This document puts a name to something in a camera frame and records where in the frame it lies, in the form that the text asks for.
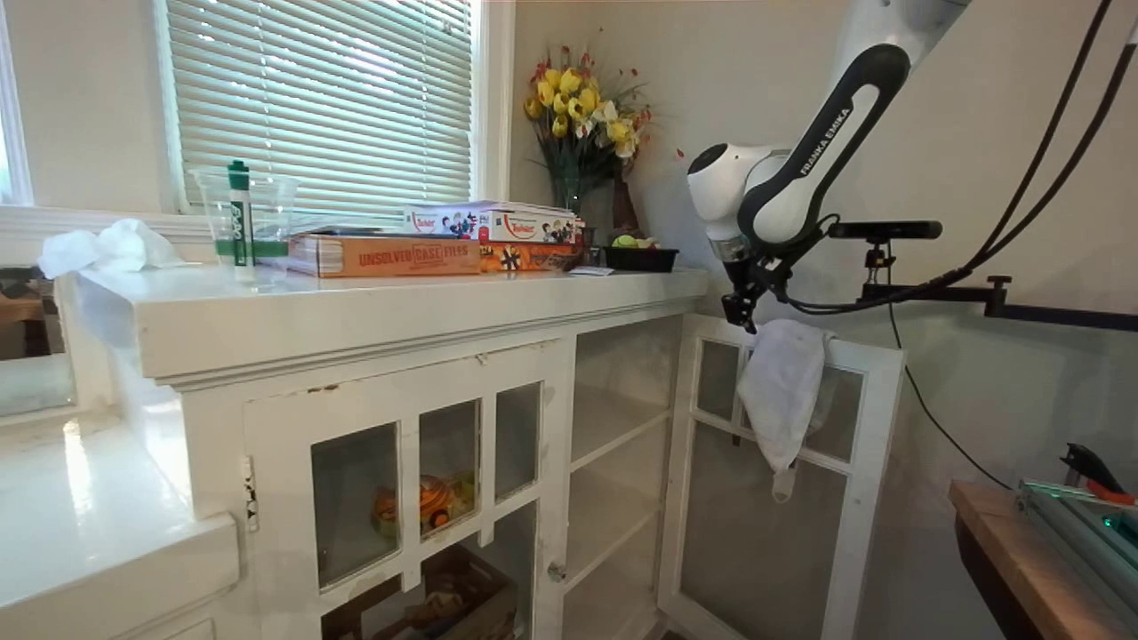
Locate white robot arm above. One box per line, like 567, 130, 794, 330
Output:
686, 0, 971, 326

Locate black bowl with fruit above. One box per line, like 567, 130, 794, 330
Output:
604, 234, 675, 273

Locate open white cabinet door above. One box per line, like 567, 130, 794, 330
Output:
657, 315, 905, 640

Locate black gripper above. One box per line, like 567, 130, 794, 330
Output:
721, 255, 791, 330

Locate yellow flower bouquet in vase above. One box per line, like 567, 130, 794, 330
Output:
525, 47, 650, 244

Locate black camera on boom arm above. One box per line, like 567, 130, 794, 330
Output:
829, 220, 1138, 330

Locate white terry cloth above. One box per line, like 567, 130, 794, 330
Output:
738, 319, 829, 500

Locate orange toy inside cabinet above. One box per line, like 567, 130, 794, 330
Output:
372, 474, 477, 532

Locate crumpled white plastic bag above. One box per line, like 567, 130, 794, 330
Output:
41, 216, 183, 277

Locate white window blinds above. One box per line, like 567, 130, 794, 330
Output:
163, 0, 479, 216

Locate low white drawer cabinet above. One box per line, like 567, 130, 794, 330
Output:
0, 365, 241, 640

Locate white glass-door cabinet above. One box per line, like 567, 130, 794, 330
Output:
74, 267, 707, 640

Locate black camera cable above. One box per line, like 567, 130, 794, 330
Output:
883, 295, 1024, 495

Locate wooden side table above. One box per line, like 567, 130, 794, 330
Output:
951, 481, 1138, 640

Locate teal device on table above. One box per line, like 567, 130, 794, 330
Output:
1021, 440, 1138, 604

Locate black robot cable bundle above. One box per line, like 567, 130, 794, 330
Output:
779, 0, 1138, 319

